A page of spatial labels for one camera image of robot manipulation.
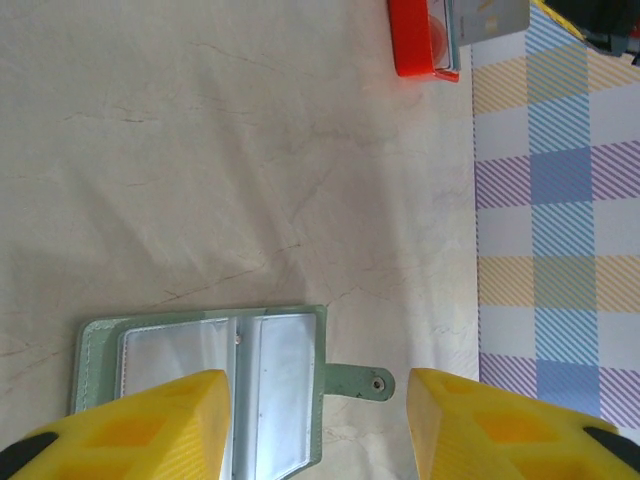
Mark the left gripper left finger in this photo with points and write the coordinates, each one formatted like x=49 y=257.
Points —
x=150 y=435

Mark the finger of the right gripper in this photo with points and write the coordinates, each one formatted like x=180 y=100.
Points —
x=562 y=19

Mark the green card holder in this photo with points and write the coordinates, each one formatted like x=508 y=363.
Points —
x=280 y=375

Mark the teal edged card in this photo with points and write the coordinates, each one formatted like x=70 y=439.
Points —
x=454 y=55

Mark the red card box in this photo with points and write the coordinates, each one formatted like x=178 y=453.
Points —
x=410 y=40

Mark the white card with red circles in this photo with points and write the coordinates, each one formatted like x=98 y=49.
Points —
x=440 y=35

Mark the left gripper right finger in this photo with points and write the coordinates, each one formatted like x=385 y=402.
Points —
x=500 y=440

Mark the silver credit card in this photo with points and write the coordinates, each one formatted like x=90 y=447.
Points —
x=495 y=22

